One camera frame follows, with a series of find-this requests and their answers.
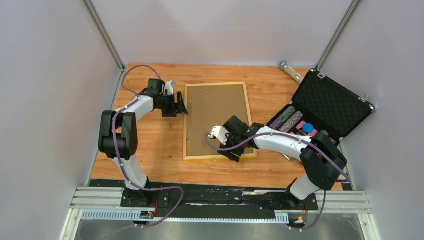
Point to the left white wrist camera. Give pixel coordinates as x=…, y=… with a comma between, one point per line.
x=169, y=88

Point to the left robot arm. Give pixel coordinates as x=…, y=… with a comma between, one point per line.
x=118, y=136

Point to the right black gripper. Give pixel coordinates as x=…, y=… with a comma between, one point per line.
x=233, y=157

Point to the yellow wooden picture frame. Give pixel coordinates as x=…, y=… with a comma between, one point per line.
x=215, y=158

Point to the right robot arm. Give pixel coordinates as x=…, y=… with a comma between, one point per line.
x=323, y=163

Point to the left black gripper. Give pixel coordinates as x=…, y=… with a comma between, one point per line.
x=176, y=108

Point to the blue round chip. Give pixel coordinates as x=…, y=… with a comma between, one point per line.
x=308, y=128

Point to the black aluminium chip case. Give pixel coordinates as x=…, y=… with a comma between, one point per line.
x=331, y=108

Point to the brown cardboard backing board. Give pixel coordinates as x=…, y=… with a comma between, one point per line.
x=215, y=119

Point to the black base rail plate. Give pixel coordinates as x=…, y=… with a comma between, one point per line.
x=207, y=203

